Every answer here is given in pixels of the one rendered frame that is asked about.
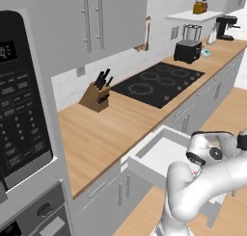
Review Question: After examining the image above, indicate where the open white drawer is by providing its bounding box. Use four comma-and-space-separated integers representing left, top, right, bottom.
127, 123, 228, 229

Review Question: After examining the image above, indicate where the grey drawer front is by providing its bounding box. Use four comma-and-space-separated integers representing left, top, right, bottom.
72, 162, 123, 217

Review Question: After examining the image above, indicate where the wooden knife block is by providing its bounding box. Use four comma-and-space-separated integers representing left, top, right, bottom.
78, 67, 115, 114

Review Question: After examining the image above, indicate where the black hob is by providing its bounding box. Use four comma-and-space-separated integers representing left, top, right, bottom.
110, 62, 206, 110

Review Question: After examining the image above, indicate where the brown wooden tool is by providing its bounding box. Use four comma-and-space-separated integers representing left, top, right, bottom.
133, 43, 146, 53

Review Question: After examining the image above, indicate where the wooden spoon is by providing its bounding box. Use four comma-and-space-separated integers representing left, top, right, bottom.
144, 15, 152, 52

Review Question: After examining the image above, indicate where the grey base cupboard door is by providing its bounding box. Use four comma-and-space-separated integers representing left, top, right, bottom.
74, 181, 123, 236
120, 168, 153, 226

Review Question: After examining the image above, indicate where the grey base cupboard run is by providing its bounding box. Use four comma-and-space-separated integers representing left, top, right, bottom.
153, 48, 247, 145

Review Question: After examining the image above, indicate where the black toaster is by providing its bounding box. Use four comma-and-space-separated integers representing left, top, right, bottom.
173, 39, 204, 65

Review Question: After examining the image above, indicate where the black and silver microwave oven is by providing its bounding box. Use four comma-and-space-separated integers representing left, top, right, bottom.
0, 8, 62, 205

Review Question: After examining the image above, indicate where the clear glass blender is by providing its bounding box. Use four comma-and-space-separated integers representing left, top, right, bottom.
182, 23, 204, 43

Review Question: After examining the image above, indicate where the white bottle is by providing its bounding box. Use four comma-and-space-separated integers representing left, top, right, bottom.
206, 25, 218, 46

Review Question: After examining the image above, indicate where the black oven knob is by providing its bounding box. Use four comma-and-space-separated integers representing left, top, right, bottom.
36, 201, 54, 219

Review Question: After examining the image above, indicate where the yellow jar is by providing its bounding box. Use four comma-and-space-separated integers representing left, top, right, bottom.
192, 0, 205, 15

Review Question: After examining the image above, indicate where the black coffee machine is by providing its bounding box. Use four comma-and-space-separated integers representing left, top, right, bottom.
215, 14, 242, 42

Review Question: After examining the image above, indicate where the red-brown jar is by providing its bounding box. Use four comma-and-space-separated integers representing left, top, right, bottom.
200, 0, 209, 13

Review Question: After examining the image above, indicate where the grey wall socket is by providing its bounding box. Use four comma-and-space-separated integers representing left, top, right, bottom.
75, 66, 87, 78
170, 25, 180, 40

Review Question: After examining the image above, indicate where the silver base door handle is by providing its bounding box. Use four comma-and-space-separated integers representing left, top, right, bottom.
117, 182, 124, 208
124, 173, 131, 199

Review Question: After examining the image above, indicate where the silver drawer handle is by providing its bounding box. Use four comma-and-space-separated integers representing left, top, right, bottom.
87, 180, 107, 199

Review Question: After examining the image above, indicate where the silver cupboard door handle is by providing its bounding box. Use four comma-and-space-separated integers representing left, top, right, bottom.
81, 0, 93, 54
96, 0, 106, 50

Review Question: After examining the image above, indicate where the grey wall cupboard door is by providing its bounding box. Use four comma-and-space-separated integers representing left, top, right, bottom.
88, 0, 149, 61
30, 0, 91, 79

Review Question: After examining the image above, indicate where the white wall shelf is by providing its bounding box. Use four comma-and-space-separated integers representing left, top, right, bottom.
164, 10, 226, 23

